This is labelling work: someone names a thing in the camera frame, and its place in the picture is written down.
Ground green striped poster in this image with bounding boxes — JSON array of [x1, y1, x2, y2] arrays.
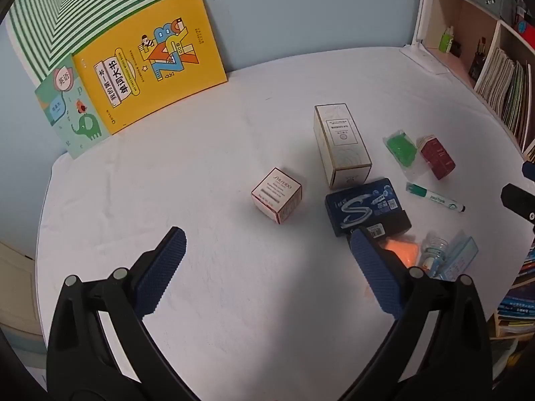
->
[[9, 0, 187, 86]]

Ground row of thin booklets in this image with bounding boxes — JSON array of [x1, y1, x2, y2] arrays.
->
[[475, 47, 535, 153]]

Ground light green elephant booklet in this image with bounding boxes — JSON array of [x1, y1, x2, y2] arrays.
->
[[34, 54, 113, 159]]

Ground green plastic packet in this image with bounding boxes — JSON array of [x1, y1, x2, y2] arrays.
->
[[383, 131, 421, 179]]

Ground light blue box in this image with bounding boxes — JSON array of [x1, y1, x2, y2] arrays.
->
[[441, 230, 479, 281]]

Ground white desk lamp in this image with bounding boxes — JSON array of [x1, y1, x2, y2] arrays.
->
[[400, 0, 450, 77]]

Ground yellow picture book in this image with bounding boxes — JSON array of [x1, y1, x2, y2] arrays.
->
[[72, 0, 228, 135]]

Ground stack of blue books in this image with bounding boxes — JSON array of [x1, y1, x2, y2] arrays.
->
[[487, 242, 535, 389]]

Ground dark blue gum box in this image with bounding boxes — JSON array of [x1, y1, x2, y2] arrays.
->
[[325, 177, 413, 238]]

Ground small dark red box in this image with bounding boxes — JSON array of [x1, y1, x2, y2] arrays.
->
[[417, 134, 456, 180]]

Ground green white small bottle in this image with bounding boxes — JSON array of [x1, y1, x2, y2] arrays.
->
[[439, 26, 455, 54]]

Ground small white red-edged box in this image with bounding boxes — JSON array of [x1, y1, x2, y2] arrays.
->
[[251, 167, 303, 225]]

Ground green white marker pen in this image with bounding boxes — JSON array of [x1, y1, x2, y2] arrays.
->
[[406, 181, 466, 213]]

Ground small clear plastic bottle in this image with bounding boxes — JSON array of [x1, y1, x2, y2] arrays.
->
[[420, 234, 450, 278]]

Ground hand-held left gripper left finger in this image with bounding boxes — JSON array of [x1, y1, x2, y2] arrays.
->
[[47, 226, 197, 401]]

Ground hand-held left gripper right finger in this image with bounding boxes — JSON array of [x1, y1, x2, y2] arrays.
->
[[338, 225, 500, 401]]

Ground tall cream carton box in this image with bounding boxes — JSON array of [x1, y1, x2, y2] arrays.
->
[[313, 103, 372, 190]]

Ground orange plastic packet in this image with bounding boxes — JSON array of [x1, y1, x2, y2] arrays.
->
[[363, 235, 421, 299]]

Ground dark pen holder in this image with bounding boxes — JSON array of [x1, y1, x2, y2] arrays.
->
[[468, 37, 488, 82]]

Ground wooden bookshelf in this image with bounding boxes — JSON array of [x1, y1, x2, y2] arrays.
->
[[422, 0, 535, 157]]

